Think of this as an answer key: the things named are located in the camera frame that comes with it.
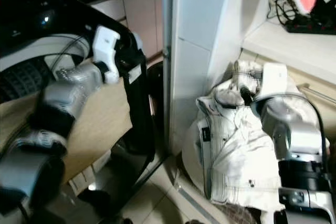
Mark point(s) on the beige kitchen cabinet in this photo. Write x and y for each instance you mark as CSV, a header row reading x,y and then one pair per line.
x,y
142,17

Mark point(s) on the grey vertical pipe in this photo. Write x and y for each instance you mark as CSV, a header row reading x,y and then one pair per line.
x,y
168,51

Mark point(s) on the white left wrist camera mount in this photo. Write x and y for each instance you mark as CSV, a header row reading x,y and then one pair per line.
x,y
106,45

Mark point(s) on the tan brown cloth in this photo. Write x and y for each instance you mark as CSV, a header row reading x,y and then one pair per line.
x,y
105,124

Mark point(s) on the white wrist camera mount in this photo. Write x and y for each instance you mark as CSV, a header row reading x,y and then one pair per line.
x,y
106,45
273,80

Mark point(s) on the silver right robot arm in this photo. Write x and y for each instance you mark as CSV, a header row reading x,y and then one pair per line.
x,y
289,124

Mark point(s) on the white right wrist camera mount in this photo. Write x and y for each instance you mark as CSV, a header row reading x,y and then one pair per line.
x,y
273,80

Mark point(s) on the beige laundry basket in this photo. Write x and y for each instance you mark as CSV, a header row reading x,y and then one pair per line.
x,y
190,156

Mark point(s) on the white cream jacket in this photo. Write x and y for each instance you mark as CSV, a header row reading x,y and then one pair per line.
x,y
236,150

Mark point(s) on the black top-loading washing machine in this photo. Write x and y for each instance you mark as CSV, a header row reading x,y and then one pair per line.
x,y
31,27

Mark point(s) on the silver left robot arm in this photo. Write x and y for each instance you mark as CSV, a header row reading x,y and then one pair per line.
x,y
68,103

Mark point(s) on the white shelf cabinet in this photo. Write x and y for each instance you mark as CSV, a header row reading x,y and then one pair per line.
x,y
210,19

